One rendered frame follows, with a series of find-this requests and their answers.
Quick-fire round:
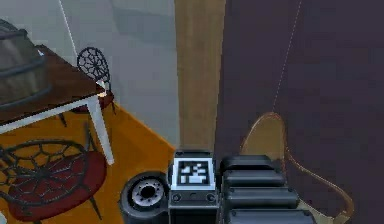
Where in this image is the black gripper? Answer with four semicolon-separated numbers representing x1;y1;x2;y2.
119;170;172;224

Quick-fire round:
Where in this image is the black web chair red seat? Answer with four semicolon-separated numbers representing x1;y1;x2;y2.
58;46;118;128
0;122;108;224

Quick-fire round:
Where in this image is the tan wooden door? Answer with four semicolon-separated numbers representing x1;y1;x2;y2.
173;0;227;152

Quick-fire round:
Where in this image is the brown table with white legs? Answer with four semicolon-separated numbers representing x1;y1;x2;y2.
0;44;115;166

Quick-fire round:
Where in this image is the grey banded basket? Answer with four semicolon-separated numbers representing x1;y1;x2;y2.
0;19;53;107

